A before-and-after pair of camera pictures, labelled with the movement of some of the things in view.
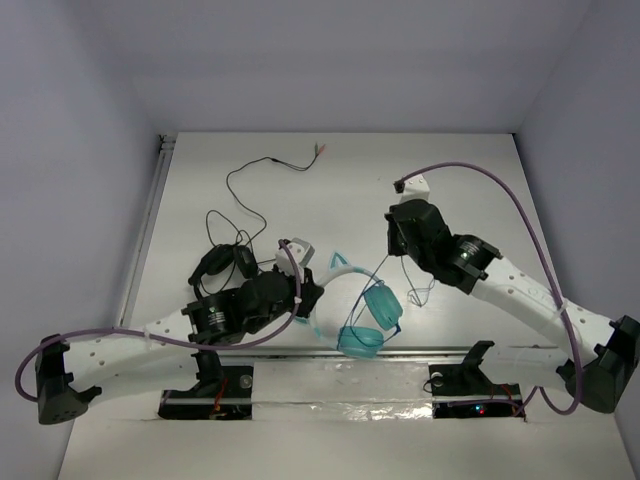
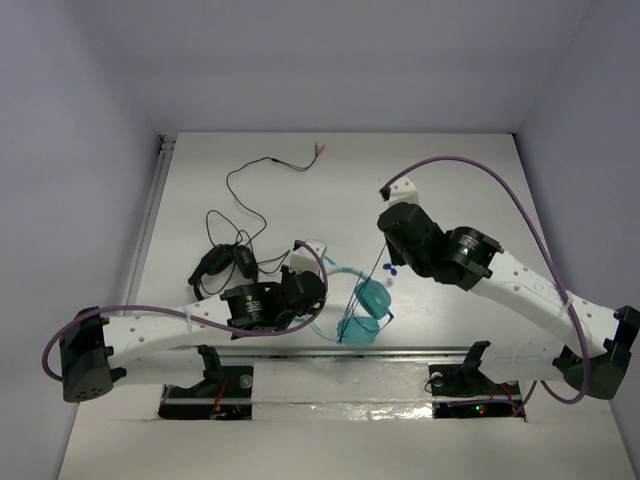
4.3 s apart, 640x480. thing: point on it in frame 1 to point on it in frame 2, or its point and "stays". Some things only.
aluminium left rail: [166, 151] stays
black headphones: [219, 258] stays
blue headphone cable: [416, 295] to [358, 293]
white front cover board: [344, 422] stays
